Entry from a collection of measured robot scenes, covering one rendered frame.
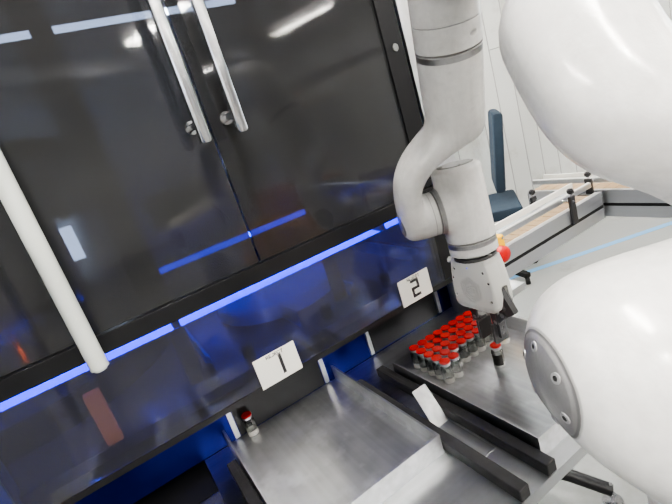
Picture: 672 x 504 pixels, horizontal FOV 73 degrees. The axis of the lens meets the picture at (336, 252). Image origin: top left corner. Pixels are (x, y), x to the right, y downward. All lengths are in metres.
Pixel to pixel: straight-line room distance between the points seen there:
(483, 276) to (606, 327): 0.55
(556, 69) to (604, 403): 0.21
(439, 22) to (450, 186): 0.26
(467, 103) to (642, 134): 0.36
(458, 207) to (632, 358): 0.53
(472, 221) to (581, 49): 0.46
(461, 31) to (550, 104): 0.30
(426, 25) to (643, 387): 0.49
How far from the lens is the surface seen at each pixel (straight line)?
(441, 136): 0.69
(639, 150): 0.35
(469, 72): 0.66
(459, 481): 0.74
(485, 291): 0.82
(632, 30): 0.36
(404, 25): 1.01
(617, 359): 0.27
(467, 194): 0.76
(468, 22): 0.64
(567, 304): 0.28
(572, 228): 1.59
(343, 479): 0.79
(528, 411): 0.83
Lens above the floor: 1.41
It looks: 16 degrees down
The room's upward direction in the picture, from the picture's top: 18 degrees counter-clockwise
